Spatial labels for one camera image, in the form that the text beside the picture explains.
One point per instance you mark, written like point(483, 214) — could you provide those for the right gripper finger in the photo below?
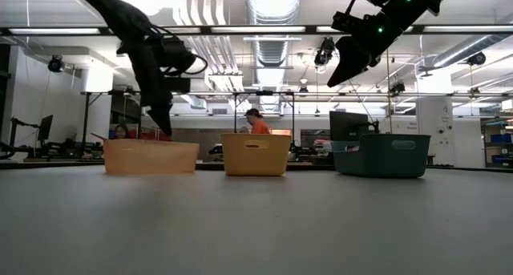
point(348, 64)

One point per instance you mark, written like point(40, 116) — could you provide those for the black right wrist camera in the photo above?
point(346, 21)

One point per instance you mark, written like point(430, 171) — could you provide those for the translucent orange plastic bin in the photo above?
point(152, 156)

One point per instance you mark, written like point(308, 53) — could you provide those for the yellow plastic bin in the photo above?
point(256, 158)

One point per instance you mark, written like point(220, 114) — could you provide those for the black background rig frame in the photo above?
point(85, 114)

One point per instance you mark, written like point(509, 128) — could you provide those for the teal plastic bin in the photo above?
point(380, 158)

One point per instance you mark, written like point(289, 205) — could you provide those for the black overhead light beam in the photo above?
point(256, 29)

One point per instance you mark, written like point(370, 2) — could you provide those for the black table frame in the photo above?
point(208, 166)

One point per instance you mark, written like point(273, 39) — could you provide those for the black monitor on stand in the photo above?
point(346, 124)

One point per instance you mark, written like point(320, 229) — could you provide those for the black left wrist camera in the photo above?
point(178, 54)

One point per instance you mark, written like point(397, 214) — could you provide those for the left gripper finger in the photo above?
point(162, 118)

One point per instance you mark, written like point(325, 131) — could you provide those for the shelf with blue bins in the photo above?
point(501, 138)

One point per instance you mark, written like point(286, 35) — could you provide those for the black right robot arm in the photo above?
point(425, 0)

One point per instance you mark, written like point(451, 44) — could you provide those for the black background robot arm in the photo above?
point(16, 124)

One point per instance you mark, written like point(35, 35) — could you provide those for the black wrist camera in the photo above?
point(178, 54)
point(346, 21)

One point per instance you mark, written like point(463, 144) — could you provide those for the small black monitor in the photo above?
point(45, 126)

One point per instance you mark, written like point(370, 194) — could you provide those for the black hanging spotlight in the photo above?
point(397, 87)
point(324, 54)
point(56, 64)
point(477, 58)

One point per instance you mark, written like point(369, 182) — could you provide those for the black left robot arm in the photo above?
point(116, 10)

